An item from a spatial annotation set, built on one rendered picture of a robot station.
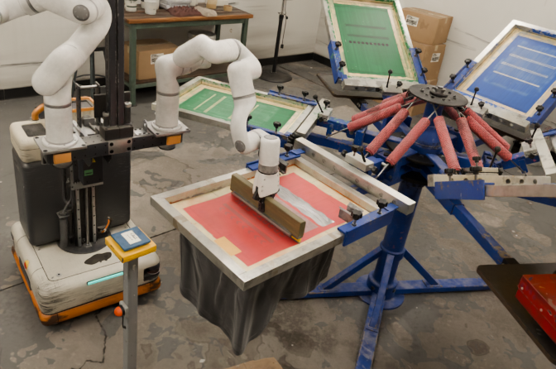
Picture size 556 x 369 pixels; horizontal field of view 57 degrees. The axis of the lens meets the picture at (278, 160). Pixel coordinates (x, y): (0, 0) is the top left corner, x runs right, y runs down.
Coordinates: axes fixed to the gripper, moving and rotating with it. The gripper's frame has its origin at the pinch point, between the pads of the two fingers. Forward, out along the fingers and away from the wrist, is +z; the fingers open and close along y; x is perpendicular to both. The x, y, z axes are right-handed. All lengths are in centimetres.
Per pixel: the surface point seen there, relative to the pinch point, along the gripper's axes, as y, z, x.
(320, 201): -29.4, 5.9, 3.3
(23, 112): -22, 72, -353
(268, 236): 6.6, 6.4, 10.1
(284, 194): -18.8, 4.3, -8.4
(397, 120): -88, -18, -3
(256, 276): 28.4, 4.2, 28.1
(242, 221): 8.8, 5.4, -2.5
